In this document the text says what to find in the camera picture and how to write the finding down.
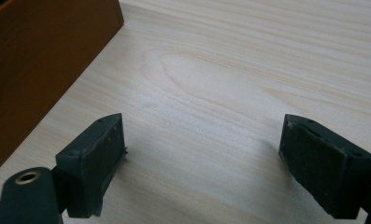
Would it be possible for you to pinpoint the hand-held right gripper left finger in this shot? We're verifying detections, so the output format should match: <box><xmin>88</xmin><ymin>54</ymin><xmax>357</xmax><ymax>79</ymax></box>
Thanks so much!
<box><xmin>55</xmin><ymin>112</ymin><xmax>128</xmax><ymax>218</ymax></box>

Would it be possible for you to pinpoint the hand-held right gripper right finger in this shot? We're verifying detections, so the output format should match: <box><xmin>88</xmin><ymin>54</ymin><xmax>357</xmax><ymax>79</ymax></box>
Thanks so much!
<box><xmin>278</xmin><ymin>113</ymin><xmax>371</xmax><ymax>220</ymax></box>

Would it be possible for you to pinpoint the brown wooden compartment box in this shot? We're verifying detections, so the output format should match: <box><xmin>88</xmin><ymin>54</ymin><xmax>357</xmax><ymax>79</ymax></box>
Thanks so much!
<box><xmin>0</xmin><ymin>0</ymin><xmax>125</xmax><ymax>182</ymax></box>

